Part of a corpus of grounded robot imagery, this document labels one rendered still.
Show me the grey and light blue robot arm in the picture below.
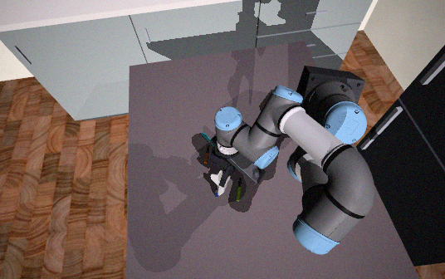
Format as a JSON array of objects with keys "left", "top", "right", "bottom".
[{"left": 214, "top": 81, "right": 375, "bottom": 255}]

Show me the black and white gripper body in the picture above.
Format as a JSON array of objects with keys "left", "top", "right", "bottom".
[{"left": 208, "top": 135, "right": 240, "bottom": 174}]

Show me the turquoise rod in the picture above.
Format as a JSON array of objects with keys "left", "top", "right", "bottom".
[{"left": 202, "top": 132, "right": 211, "bottom": 142}]

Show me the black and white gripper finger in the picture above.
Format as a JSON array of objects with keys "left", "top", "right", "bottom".
[{"left": 210, "top": 170, "right": 230, "bottom": 196}]

